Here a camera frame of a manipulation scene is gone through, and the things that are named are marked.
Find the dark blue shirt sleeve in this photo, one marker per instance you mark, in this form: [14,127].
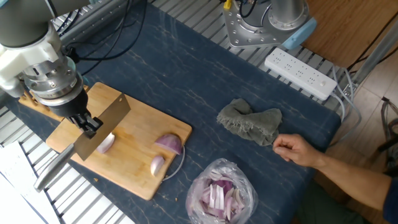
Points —
[391,202]

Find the small yellow clip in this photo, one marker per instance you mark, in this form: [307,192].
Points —
[227,4]

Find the white paper sheet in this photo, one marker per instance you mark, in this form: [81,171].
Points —
[15,180]

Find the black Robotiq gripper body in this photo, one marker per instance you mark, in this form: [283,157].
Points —
[70,104]

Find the pale red onion quarter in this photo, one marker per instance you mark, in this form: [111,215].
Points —
[105,146]

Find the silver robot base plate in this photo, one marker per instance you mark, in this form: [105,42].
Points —
[245,34]

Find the plastic bag of onion slices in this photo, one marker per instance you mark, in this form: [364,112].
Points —
[217,199]

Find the purple skinned onion piece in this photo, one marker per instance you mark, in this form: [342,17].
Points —
[169,143]

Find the person's bare hand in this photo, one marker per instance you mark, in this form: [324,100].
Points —
[295,149]

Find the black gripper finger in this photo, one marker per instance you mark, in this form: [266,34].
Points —
[93,127]
[76,122]

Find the wooden peg rack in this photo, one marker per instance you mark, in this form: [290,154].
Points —
[29,102]

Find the steel cleaver knife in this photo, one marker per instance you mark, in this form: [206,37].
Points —
[105,124]

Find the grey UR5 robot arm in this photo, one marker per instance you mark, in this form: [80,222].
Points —
[21,25]

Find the white power strip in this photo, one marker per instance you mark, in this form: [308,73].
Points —
[298,73]

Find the swivel office chair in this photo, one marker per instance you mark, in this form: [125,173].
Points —
[390,124]

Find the grey-green cloth rag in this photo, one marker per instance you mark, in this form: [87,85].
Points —
[248,124]

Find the wooden cutting board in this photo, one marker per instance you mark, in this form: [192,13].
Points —
[133,161]

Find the aluminium frame bar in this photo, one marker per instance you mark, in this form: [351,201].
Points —
[373,56]
[93,23]

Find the person's bare forearm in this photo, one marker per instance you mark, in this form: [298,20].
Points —
[351,179]

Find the dark green trouser leg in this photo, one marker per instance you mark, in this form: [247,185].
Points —
[326,208]

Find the small pale onion wedge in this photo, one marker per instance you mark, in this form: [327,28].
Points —
[156,165]

